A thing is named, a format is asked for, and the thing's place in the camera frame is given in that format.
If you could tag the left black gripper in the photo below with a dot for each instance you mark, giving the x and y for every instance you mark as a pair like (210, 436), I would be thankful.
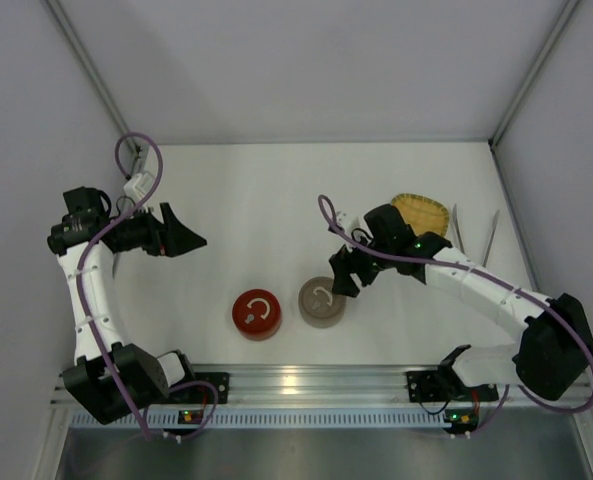
(161, 233)

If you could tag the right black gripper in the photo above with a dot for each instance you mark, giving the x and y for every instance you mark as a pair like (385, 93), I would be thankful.
(354, 266)

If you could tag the beige round lid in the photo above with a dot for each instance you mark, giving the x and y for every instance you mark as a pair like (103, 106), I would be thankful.
(316, 294)

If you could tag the red round lid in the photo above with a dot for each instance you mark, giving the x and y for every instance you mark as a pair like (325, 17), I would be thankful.
(256, 306)

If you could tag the metal serving tongs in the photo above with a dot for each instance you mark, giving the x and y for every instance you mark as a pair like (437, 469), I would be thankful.
(477, 238)

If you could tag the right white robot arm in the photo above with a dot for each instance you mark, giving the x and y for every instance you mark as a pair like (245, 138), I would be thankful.
(551, 342)

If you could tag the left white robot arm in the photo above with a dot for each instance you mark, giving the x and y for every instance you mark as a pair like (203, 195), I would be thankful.
(111, 377)

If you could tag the bamboo woven tray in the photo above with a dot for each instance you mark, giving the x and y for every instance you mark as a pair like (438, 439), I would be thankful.
(423, 214)

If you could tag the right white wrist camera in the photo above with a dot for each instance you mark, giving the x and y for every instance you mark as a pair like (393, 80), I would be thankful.
(347, 222)

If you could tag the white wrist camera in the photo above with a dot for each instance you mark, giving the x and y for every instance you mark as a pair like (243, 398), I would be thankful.
(139, 185)
(347, 222)

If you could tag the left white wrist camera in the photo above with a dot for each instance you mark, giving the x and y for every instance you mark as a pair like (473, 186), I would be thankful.
(139, 185)

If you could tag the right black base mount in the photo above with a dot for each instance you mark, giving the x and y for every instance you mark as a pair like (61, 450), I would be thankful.
(427, 386)

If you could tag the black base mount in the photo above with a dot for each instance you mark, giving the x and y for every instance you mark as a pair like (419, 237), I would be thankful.
(427, 386)
(201, 388)

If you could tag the aluminium mounting rail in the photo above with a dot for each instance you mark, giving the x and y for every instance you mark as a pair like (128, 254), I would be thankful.
(327, 386)

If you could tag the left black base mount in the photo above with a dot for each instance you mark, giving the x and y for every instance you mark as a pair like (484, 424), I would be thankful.
(201, 388)

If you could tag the slotted cable duct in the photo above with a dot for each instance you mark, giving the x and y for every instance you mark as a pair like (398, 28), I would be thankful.
(225, 418)

